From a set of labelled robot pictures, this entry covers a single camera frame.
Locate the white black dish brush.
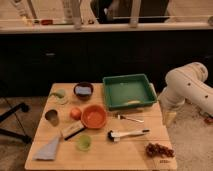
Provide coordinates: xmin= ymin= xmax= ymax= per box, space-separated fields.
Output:
xmin=107 ymin=129 xmax=150 ymax=142

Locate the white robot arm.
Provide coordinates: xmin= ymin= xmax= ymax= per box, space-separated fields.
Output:
xmin=158 ymin=62 xmax=213 ymax=126

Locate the red orange bowl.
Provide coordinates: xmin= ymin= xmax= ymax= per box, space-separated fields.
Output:
xmin=81 ymin=105 xmax=107 ymax=129

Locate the dark brown bowl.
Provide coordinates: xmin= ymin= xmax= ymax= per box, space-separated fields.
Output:
xmin=73 ymin=82 xmax=94 ymax=100

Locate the bunch of red grapes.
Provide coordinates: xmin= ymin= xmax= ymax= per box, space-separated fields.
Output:
xmin=145 ymin=143 xmax=174 ymax=157

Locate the yellow item in tray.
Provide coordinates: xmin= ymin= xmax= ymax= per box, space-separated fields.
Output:
xmin=125 ymin=100 xmax=141 ymax=105

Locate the silver fork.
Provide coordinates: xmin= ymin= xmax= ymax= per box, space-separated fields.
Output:
xmin=116 ymin=114 xmax=144 ymax=123

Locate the green plastic tray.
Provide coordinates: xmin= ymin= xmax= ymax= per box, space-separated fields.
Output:
xmin=103 ymin=74 xmax=157 ymax=111

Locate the light green cup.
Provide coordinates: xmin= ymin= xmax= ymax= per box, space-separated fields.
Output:
xmin=77 ymin=135 xmax=91 ymax=151

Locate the blue sponge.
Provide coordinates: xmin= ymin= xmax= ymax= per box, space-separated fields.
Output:
xmin=75 ymin=86 xmax=91 ymax=95

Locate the orange fruit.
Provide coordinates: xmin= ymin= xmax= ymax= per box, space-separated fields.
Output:
xmin=70 ymin=107 xmax=82 ymax=120

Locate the green toy vegetable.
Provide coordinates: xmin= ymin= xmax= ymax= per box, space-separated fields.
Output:
xmin=49 ymin=89 xmax=68 ymax=105

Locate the grey metal cup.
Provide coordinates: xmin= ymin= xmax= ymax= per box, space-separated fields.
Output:
xmin=45 ymin=109 xmax=59 ymax=126

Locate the grey blue cloth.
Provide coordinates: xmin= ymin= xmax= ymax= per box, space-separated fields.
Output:
xmin=32 ymin=136 xmax=60 ymax=161

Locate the black chair base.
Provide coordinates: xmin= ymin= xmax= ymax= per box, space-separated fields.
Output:
xmin=0 ymin=102 xmax=32 ymax=144

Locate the wooden block with black handle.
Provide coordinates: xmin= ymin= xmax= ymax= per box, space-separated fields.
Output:
xmin=61 ymin=121 xmax=85 ymax=140

